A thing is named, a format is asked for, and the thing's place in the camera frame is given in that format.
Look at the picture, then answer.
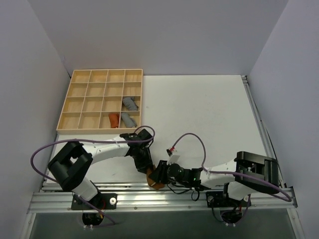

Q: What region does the brown underwear cream waistband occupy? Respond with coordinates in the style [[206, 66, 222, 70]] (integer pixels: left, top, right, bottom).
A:
[[146, 165, 165, 190]]

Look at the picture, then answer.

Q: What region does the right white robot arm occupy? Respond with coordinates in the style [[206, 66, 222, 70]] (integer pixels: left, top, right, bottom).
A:
[[148, 149, 279, 206]]

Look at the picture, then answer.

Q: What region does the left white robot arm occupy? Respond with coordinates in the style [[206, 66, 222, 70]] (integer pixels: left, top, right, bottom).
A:
[[48, 129, 154, 209]]

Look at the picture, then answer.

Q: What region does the grey folded cloth roll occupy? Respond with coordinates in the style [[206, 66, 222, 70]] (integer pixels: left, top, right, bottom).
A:
[[121, 112, 137, 128]]

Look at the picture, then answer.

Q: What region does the orange rolled item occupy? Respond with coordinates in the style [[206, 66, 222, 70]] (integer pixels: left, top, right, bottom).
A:
[[108, 113, 120, 128]]

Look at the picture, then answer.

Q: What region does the grey rolled sock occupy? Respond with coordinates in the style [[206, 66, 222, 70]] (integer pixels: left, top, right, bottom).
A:
[[122, 97, 139, 111]]

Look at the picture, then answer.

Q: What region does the wooden compartment tray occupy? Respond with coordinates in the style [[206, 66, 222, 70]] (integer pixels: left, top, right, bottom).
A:
[[57, 69, 144, 134]]

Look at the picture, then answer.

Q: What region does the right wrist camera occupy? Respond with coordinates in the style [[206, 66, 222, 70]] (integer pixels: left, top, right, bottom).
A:
[[166, 146, 180, 165]]

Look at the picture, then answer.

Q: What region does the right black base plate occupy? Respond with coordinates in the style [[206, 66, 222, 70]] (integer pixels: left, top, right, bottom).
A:
[[205, 191, 251, 208]]

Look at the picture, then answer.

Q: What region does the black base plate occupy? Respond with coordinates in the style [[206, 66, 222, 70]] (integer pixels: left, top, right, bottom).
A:
[[71, 193, 118, 210], [205, 191, 251, 208]]

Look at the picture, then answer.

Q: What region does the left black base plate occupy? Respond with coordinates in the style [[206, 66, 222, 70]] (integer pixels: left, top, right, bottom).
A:
[[71, 193, 118, 210]]

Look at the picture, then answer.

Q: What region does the aluminium rail frame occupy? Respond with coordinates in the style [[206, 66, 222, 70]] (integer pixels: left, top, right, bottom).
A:
[[19, 74, 307, 239]]

